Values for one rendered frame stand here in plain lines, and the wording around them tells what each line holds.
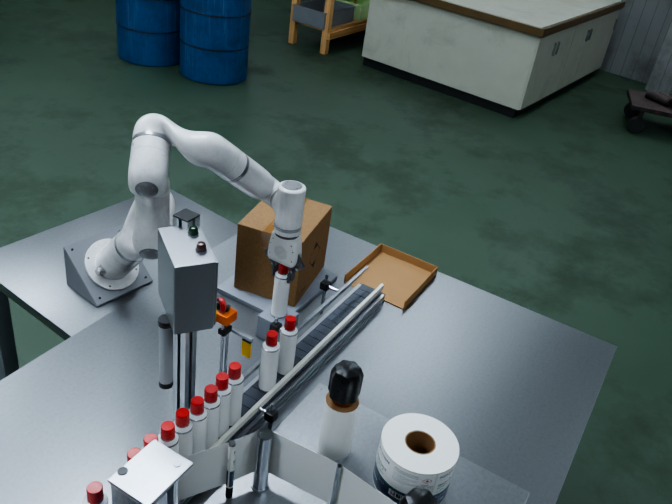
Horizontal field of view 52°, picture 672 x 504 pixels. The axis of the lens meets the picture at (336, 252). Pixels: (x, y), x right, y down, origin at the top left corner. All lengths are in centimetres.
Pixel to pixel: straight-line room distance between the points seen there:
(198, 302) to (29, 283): 113
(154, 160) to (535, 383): 142
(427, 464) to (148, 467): 67
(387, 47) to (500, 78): 134
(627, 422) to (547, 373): 135
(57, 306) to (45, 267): 24
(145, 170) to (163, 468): 73
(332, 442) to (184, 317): 54
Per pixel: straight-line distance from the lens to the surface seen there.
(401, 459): 178
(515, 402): 233
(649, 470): 361
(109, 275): 248
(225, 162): 182
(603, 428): 370
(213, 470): 175
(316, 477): 176
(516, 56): 711
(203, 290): 158
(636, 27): 963
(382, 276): 272
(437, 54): 749
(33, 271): 269
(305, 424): 201
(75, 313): 246
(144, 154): 184
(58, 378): 223
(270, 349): 198
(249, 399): 206
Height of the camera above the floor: 233
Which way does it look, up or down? 32 degrees down
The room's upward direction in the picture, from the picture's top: 9 degrees clockwise
